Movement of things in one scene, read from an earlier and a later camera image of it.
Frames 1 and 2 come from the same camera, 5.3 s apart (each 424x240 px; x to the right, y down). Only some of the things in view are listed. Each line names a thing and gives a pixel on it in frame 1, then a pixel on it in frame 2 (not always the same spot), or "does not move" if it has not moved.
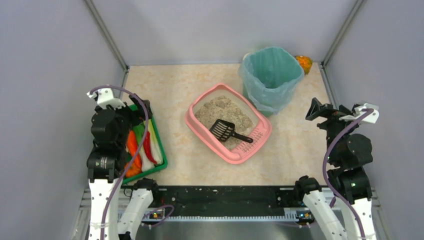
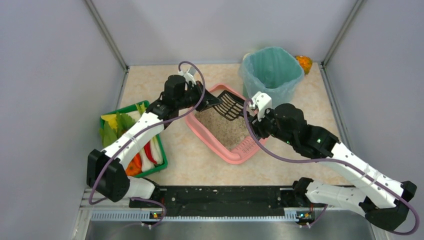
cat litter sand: x=223 y=108 does not move
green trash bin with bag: x=270 y=75 does not move
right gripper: x=331 y=112 to x=258 y=124
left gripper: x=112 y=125 to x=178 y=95
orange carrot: x=135 y=169 does not move
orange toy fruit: x=306 y=62 does not move
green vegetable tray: x=145 y=154 does not move
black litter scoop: x=223 y=131 to x=231 y=106
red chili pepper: x=147 y=147 does not move
